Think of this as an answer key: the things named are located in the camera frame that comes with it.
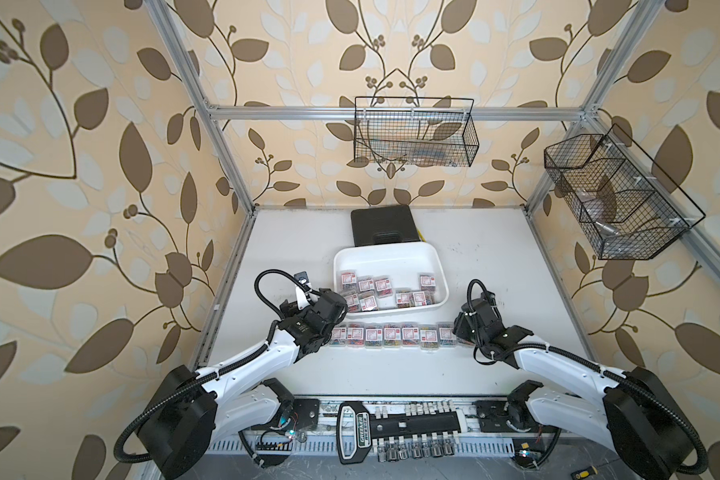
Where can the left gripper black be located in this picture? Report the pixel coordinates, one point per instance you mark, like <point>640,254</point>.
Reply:
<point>290,312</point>

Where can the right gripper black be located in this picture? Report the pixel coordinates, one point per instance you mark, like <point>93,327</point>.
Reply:
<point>460,326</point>

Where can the paper clip box removed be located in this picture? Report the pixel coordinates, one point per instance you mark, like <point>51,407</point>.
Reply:
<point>339,337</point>
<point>356,335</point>
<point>428,337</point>
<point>392,335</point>
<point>410,335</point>
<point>373,338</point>
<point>446,337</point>

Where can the white plastic storage tray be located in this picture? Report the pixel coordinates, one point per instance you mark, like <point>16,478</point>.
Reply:
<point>403,264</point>

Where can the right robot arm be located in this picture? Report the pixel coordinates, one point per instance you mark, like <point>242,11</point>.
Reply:
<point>630,413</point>

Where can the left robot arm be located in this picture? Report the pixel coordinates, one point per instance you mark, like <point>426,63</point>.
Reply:
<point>216,396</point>

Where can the black socket set holder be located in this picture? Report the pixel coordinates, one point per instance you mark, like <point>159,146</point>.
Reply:
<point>421,430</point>

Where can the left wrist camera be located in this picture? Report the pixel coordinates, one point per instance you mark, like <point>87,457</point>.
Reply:
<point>302,278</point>

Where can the yellow handled screwdriver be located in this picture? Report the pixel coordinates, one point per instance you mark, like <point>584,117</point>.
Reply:
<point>585,473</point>

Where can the black wire basket right wall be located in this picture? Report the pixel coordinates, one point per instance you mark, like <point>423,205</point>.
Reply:
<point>627,204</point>

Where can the black wire basket wall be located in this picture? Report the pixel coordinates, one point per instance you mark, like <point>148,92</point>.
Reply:
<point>627,204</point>
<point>415,131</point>

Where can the black wire basket back wall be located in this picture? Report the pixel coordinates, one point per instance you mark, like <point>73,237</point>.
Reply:
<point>415,131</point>

